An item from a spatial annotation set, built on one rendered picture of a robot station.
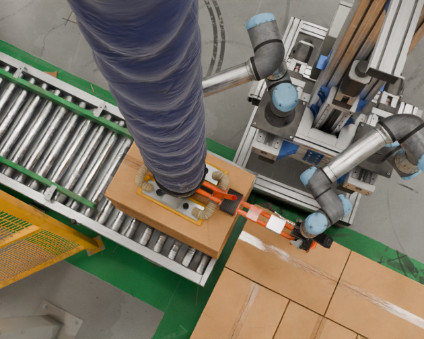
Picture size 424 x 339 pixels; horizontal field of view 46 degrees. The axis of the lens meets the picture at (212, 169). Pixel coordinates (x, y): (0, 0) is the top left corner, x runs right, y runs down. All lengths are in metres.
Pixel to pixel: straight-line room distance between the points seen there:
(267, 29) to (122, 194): 1.00
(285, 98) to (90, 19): 1.52
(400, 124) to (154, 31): 1.24
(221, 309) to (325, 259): 0.64
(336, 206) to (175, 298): 1.71
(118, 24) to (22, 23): 3.32
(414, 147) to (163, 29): 1.25
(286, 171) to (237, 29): 1.22
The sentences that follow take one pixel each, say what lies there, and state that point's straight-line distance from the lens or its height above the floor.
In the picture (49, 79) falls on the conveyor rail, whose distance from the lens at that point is 3.19.
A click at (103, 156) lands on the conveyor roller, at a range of 2.98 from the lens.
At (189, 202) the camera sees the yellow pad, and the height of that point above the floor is 1.10.
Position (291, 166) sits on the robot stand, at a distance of 3.29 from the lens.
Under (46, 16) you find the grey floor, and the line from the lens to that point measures 4.13.
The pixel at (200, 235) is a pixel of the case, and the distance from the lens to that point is 2.28.
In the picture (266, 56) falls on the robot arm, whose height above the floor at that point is 1.66.
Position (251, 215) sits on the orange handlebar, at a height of 1.22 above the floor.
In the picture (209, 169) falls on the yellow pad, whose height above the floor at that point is 1.10.
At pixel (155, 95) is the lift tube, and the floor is 2.35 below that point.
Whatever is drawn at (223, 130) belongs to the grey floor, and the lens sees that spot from 3.54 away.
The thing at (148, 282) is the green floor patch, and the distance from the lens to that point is 3.36.
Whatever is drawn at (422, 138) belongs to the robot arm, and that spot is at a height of 1.67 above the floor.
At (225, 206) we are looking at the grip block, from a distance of 2.16.
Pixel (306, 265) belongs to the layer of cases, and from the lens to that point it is 2.85.
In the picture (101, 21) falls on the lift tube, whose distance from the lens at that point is 0.86.
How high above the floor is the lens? 3.34
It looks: 75 degrees down
